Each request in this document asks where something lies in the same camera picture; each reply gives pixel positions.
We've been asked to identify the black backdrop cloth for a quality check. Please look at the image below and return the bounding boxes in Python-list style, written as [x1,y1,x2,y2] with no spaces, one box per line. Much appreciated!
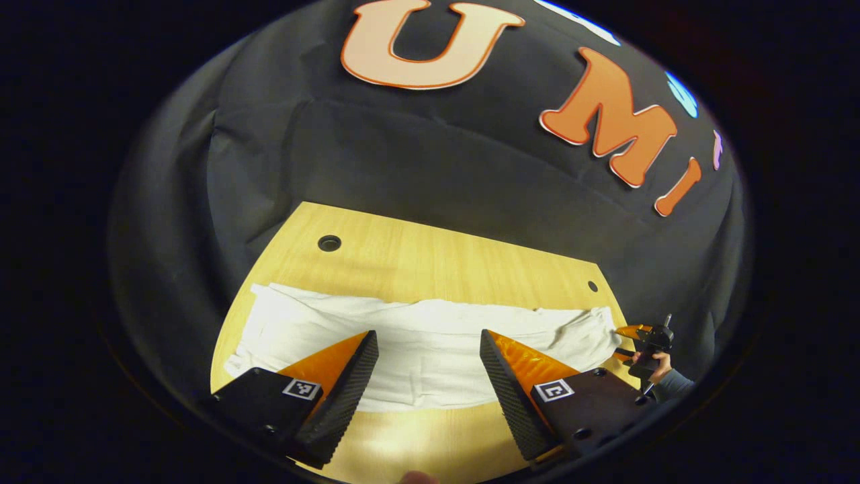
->
[107,0,753,431]

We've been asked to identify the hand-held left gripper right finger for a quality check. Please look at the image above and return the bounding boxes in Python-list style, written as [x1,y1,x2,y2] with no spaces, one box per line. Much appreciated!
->
[479,328,656,468]

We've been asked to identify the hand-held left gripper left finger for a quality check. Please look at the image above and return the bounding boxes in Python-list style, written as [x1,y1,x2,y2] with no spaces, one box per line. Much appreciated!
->
[204,329,380,470]

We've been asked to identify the white jeans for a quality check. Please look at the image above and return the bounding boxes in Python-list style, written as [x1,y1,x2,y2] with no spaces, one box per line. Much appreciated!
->
[224,282,624,413]

